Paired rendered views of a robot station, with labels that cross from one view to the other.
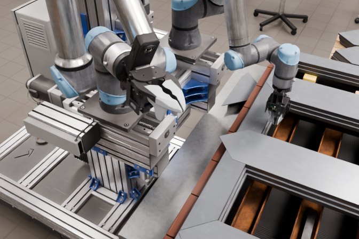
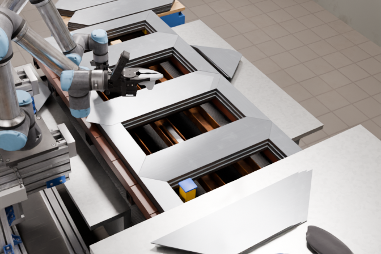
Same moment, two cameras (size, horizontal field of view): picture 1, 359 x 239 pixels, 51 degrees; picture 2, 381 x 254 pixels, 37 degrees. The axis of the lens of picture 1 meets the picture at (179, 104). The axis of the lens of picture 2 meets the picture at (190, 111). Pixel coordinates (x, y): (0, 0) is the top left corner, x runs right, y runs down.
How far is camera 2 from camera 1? 1.65 m
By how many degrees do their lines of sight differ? 46
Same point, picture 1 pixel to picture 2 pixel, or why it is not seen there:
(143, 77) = (131, 75)
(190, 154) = not seen: hidden behind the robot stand
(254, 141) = (106, 108)
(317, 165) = (151, 94)
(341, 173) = (165, 90)
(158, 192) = (77, 189)
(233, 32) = (66, 41)
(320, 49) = not seen: outside the picture
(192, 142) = not seen: hidden behind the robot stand
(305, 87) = (88, 58)
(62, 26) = (12, 93)
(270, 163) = (130, 112)
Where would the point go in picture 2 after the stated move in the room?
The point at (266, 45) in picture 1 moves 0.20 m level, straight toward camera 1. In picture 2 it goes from (80, 38) to (106, 56)
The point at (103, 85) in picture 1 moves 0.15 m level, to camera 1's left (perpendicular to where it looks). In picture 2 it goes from (84, 104) to (56, 127)
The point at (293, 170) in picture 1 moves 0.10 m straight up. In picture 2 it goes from (145, 106) to (144, 90)
